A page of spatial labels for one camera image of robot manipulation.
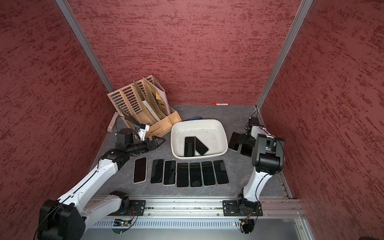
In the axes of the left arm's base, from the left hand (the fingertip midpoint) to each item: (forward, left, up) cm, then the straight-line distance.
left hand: (161, 144), depth 78 cm
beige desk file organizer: (+21, +12, +11) cm, 27 cm away
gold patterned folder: (+27, +5, +8) cm, 29 cm away
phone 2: (-10, -11, -19) cm, 24 cm away
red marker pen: (+50, -36, -18) cm, 65 cm away
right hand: (+10, -54, -17) cm, 57 cm away
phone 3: (-12, -19, -16) cm, 28 cm away
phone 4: (-10, -27, -16) cm, 33 cm away
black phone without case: (+9, -22, -20) cm, 31 cm away
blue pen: (+32, -18, -16) cm, 40 cm away
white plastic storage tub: (+14, -20, -16) cm, 30 cm away
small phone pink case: (-9, -34, -18) cm, 40 cm away
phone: (-8, +14, -16) cm, 22 cm away
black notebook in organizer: (+32, +32, -17) cm, 48 cm away
